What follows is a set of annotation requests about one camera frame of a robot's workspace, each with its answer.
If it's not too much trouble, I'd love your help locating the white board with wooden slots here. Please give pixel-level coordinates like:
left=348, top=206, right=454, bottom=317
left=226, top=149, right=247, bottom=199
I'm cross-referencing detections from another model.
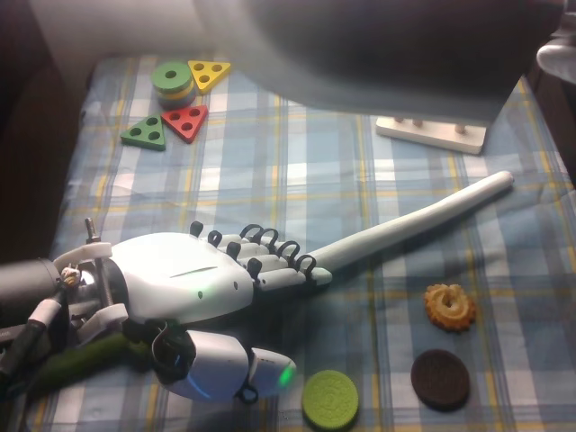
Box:
left=374, top=114, right=490, bottom=157

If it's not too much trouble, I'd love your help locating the yellow wooden ring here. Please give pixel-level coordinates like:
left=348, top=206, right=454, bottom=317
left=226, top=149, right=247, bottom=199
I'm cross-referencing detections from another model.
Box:
left=154, top=86, right=197, bottom=104

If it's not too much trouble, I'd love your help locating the brown toy sandwich cookie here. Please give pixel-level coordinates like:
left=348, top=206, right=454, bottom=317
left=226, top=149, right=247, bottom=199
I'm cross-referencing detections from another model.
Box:
left=410, top=348, right=472, bottom=412

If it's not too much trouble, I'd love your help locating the red triangle block with holes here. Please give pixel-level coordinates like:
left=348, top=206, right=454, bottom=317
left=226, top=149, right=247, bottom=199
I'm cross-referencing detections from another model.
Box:
left=160, top=104, right=211, bottom=145

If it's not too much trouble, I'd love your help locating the green toy sandwich cookie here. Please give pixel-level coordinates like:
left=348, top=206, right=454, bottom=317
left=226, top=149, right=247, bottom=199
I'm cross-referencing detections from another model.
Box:
left=301, top=369, right=360, bottom=429

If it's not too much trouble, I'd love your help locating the blue plaid tablecloth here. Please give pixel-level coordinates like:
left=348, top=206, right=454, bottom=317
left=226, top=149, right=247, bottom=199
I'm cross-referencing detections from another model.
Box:
left=49, top=53, right=576, bottom=432

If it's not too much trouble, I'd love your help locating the toy leek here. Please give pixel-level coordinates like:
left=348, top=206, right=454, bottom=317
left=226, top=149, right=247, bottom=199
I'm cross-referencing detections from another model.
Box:
left=20, top=169, right=515, bottom=400

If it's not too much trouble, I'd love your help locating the dark wooden ring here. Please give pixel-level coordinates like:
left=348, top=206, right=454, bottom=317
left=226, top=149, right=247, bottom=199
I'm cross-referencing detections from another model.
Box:
left=157, top=93, right=198, bottom=112

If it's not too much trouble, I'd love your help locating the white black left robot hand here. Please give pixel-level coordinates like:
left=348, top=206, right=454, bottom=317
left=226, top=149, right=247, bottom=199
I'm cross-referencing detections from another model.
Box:
left=109, top=219, right=335, bottom=405

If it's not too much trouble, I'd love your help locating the yellow triangle block with holes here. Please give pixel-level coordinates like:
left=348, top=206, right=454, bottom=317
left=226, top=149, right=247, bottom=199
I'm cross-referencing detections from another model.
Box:
left=187, top=59, right=233, bottom=95

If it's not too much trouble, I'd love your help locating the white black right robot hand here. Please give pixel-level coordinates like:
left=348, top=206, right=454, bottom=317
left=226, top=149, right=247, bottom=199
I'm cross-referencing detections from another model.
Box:
left=536, top=24, right=576, bottom=83

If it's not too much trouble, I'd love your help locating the toy butter cookie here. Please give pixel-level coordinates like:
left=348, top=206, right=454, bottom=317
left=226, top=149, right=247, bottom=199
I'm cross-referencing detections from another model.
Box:
left=423, top=283, right=477, bottom=334

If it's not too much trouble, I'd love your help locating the green wooden ring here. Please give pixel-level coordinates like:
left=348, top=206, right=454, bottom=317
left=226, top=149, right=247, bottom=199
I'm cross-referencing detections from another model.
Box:
left=150, top=60, right=195, bottom=98

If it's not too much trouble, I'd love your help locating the green triangle block with holes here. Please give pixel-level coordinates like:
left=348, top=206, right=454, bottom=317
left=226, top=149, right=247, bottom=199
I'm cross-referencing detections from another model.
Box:
left=120, top=114, right=167, bottom=152

